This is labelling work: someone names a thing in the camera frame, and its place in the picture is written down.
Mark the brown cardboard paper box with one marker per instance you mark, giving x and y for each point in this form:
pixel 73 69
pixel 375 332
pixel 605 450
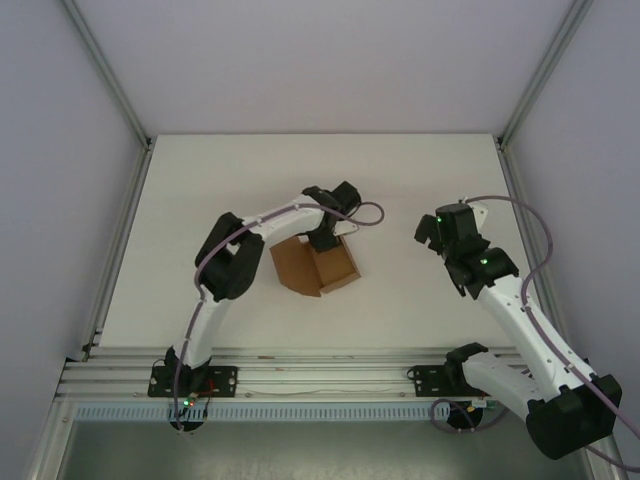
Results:
pixel 295 265

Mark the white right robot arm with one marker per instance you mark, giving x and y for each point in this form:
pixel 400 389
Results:
pixel 520 325

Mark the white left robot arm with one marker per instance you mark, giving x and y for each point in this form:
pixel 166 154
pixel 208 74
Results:
pixel 205 325

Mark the aluminium table side rail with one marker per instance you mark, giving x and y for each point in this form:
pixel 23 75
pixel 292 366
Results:
pixel 117 250
pixel 530 210

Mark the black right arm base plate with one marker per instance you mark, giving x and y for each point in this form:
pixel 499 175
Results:
pixel 425 377

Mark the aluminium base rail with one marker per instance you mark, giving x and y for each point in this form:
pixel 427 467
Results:
pixel 320 372

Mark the aluminium frame post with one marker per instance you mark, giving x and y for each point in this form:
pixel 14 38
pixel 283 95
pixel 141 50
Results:
pixel 107 75
pixel 545 75

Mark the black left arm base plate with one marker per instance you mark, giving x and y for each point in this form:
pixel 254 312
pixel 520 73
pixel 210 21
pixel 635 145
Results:
pixel 222 380

